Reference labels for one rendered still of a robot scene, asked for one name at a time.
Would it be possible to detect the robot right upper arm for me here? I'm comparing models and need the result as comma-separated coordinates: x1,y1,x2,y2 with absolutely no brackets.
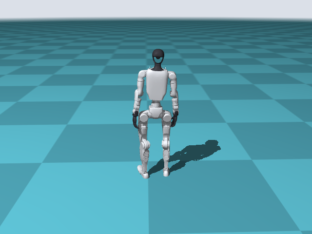
168,71,177,97

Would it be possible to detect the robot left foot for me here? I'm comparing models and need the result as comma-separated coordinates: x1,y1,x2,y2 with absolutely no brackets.
137,165,149,179

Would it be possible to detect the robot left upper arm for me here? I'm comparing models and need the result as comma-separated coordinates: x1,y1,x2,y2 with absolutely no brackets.
137,70,147,97

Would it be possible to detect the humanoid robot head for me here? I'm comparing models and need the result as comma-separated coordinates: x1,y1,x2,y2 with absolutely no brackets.
151,49,164,71

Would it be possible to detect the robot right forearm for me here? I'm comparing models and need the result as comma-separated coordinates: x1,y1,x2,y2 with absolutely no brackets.
172,91,179,114

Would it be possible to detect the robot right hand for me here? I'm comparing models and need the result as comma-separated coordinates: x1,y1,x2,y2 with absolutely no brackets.
170,111,178,127

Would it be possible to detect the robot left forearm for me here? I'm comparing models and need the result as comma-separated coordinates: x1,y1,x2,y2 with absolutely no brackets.
133,90,141,114

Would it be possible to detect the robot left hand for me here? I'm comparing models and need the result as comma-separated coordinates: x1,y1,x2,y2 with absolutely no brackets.
132,111,139,129

